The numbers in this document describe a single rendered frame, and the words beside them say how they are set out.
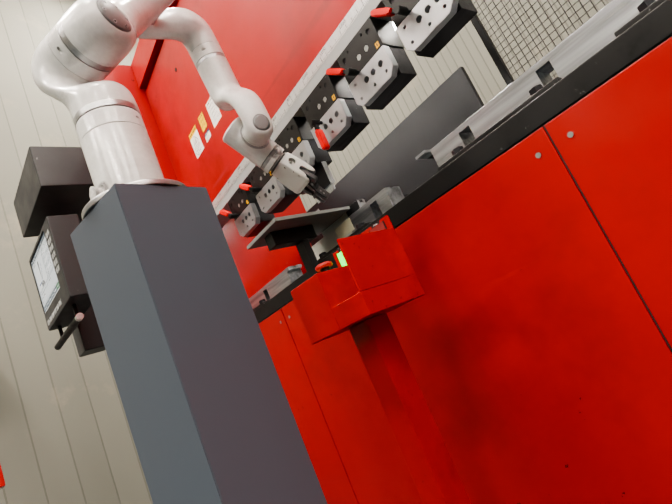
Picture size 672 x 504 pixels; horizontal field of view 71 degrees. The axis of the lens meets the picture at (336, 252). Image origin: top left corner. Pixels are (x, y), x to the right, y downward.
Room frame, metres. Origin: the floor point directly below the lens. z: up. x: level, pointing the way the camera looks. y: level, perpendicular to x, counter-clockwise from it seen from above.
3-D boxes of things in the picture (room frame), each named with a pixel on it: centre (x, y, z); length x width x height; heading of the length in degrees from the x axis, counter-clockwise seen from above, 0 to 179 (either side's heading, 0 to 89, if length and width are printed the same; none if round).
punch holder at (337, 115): (1.27, -0.16, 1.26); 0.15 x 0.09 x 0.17; 41
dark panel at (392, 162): (1.91, -0.28, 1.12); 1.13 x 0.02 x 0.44; 41
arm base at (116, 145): (0.80, 0.30, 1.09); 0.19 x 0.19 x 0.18
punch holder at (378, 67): (1.11, -0.29, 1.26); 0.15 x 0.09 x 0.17; 41
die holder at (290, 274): (1.82, 0.32, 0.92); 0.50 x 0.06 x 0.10; 41
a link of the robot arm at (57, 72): (0.82, 0.33, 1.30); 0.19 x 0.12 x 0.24; 64
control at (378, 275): (0.97, 0.00, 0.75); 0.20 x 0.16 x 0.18; 43
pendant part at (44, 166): (2.05, 1.12, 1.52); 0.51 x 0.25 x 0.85; 46
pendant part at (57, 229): (1.95, 1.15, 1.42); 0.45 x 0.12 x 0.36; 46
